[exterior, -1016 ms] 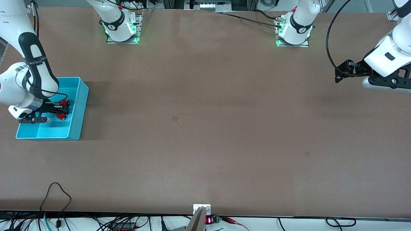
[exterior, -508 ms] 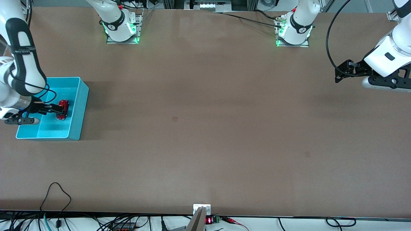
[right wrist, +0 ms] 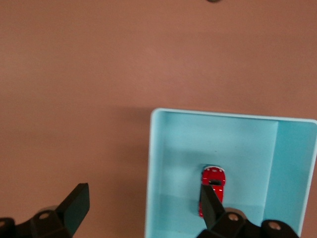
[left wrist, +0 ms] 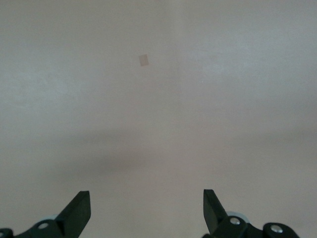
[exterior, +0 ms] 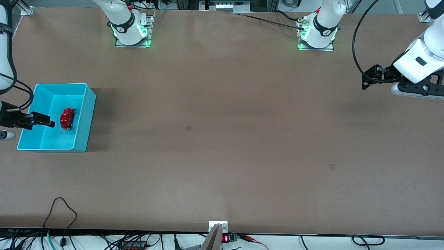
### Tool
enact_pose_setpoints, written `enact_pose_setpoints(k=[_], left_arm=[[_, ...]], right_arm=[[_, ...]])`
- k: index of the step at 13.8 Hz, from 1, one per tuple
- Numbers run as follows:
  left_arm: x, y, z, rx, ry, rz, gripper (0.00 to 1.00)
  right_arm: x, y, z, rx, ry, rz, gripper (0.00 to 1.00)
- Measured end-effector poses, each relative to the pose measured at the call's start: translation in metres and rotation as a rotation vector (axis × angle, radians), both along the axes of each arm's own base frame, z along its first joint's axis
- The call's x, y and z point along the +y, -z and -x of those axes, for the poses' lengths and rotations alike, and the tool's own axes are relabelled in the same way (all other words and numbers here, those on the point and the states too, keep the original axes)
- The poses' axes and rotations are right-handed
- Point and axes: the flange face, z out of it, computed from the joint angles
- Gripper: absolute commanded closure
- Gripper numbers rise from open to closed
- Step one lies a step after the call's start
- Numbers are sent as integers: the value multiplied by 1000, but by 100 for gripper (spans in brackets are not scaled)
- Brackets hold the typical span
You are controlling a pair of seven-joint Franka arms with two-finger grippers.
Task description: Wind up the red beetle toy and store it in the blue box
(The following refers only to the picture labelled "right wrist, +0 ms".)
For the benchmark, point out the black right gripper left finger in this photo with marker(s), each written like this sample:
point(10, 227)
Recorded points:
point(71, 210)

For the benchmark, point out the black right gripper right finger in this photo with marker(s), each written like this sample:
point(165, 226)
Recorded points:
point(210, 210)

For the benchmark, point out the red beetle toy car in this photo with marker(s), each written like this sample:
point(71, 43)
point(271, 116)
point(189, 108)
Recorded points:
point(213, 174)

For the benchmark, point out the blue plastic box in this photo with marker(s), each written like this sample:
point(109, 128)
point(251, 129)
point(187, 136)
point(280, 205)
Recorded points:
point(247, 148)

